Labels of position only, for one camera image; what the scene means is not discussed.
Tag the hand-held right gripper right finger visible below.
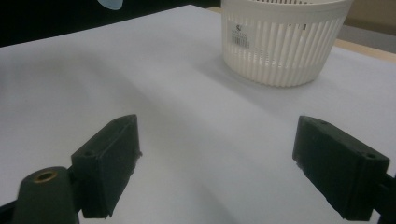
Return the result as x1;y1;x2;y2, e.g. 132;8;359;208
291;115;391;222

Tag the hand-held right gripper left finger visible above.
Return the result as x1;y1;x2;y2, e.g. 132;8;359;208
70;114;143;219

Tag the white plastic basket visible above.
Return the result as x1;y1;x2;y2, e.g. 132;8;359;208
219;0;355;89

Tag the light blue hairbrush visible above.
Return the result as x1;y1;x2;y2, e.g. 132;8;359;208
96;0;124;11

